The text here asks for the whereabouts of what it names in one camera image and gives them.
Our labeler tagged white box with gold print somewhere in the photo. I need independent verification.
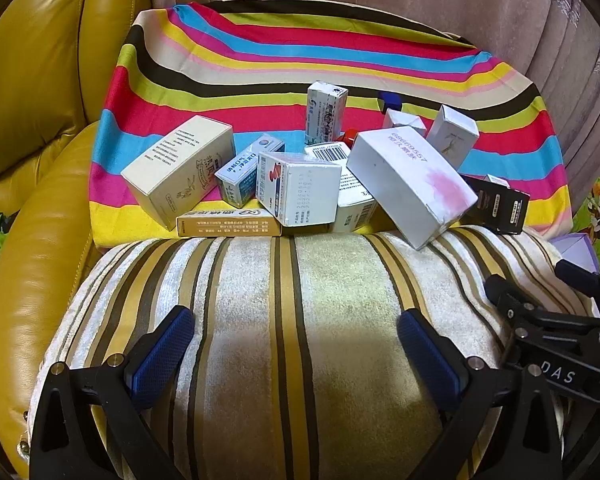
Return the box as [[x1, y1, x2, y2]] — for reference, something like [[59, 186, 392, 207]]
[[425, 104, 480, 171]]

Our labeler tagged blue and white medicine box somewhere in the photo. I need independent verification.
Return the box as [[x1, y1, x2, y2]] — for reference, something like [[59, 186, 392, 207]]
[[214, 133, 286, 209]]

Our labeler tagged white box with barcode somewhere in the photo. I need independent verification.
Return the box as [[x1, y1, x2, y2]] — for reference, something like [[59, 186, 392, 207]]
[[304, 142, 351, 164]]

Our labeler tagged black box with gold print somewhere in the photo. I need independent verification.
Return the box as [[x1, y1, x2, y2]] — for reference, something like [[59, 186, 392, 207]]
[[459, 175, 531, 236]]

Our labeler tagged beige striped cushion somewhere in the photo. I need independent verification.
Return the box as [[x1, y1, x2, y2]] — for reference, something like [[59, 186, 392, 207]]
[[30, 225, 600, 480]]

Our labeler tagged yellow leather sofa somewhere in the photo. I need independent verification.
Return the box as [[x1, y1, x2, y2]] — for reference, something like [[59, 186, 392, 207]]
[[0, 0, 153, 466]]

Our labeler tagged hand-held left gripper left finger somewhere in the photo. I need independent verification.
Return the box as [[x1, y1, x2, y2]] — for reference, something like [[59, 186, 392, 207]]
[[30, 305, 196, 480]]

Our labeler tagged large beige cardboard box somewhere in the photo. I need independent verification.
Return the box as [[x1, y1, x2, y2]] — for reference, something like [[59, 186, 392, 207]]
[[121, 115, 236, 231]]

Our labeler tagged large white box pink stain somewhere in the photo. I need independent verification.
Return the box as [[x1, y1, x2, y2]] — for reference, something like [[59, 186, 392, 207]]
[[346, 129, 479, 251]]

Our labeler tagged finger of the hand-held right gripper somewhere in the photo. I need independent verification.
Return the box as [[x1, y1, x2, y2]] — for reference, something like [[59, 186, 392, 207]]
[[554, 259, 600, 311], [484, 275, 600, 333]]

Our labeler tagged colourful striped cloth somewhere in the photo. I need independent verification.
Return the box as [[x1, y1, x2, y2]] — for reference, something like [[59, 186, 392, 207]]
[[89, 2, 576, 253]]

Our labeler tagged tall white box blue print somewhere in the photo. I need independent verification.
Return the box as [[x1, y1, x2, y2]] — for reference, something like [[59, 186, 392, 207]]
[[305, 80, 350, 146]]

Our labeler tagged purple storage box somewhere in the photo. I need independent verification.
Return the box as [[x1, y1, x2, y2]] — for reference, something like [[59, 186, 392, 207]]
[[550, 232, 600, 282]]

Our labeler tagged white box with black text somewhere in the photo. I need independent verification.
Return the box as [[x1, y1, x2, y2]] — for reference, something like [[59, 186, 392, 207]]
[[329, 165, 379, 234]]

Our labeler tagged yellow medicine box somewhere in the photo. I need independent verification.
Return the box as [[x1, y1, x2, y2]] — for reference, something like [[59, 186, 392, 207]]
[[176, 208, 284, 238]]

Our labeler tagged white box red blue print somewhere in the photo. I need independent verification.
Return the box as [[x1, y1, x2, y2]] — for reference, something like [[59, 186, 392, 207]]
[[255, 150, 342, 227]]

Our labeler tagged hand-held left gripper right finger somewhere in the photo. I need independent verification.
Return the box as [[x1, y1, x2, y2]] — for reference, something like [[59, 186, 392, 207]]
[[397, 309, 566, 480]]

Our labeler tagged small plain white box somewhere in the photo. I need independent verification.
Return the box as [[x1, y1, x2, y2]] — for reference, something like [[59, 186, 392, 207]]
[[382, 108, 426, 137]]

